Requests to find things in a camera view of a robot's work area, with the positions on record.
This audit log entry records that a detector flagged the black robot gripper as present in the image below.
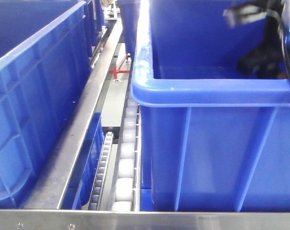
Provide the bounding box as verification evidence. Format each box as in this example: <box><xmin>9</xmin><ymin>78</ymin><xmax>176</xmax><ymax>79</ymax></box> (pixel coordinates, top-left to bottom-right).
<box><xmin>223</xmin><ymin>0</ymin><xmax>290</xmax><ymax>78</ymax></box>

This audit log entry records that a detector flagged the large blue bin right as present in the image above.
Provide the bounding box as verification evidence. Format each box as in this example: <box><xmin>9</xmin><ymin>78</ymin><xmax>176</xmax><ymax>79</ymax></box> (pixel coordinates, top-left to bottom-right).
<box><xmin>132</xmin><ymin>0</ymin><xmax>290</xmax><ymax>212</ymax></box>

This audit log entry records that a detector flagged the blue bin behind right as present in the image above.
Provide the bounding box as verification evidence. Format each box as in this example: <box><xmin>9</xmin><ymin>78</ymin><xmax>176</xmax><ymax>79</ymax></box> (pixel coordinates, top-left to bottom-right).
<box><xmin>117</xmin><ymin>0</ymin><xmax>141</xmax><ymax>60</ymax></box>

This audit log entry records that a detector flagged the white roller track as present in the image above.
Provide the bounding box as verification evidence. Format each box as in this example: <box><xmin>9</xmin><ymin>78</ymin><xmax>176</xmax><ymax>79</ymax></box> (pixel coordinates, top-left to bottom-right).
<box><xmin>111</xmin><ymin>98</ymin><xmax>141</xmax><ymax>212</ymax></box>

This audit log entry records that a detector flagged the grey roller track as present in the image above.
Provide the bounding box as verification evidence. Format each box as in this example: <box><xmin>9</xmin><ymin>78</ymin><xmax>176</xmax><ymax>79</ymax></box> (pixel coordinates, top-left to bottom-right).
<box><xmin>88</xmin><ymin>132</ymin><xmax>114</xmax><ymax>211</ymax></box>

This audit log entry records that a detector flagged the large blue crate left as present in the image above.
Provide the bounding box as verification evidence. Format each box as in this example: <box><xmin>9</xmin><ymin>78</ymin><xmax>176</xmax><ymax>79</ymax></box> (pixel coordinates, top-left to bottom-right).
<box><xmin>0</xmin><ymin>0</ymin><xmax>90</xmax><ymax>209</ymax></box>

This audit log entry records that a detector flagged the blue bin lower level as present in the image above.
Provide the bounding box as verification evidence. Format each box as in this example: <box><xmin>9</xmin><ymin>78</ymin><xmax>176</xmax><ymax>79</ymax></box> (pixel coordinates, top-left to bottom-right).
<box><xmin>61</xmin><ymin>113</ymin><xmax>104</xmax><ymax>210</ymax></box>

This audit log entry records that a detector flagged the black cable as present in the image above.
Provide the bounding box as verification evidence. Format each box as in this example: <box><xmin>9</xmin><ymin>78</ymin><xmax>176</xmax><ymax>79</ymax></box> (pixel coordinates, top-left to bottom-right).
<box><xmin>267</xmin><ymin>0</ymin><xmax>290</xmax><ymax>93</ymax></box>

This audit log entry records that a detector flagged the red support bracket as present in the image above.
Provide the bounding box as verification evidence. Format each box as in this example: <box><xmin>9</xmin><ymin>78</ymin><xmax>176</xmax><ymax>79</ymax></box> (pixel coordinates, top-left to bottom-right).
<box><xmin>109</xmin><ymin>54</ymin><xmax>131</xmax><ymax>81</ymax></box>

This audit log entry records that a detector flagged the steel divider rail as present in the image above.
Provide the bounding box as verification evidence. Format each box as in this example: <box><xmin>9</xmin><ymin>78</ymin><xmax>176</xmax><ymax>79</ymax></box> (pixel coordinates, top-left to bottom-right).
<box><xmin>25</xmin><ymin>19</ymin><xmax>123</xmax><ymax>209</ymax></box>

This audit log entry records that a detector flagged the steel front rail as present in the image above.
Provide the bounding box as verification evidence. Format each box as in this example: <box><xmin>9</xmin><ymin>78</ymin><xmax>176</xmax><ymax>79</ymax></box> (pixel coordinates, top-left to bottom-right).
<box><xmin>0</xmin><ymin>209</ymin><xmax>290</xmax><ymax>230</ymax></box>

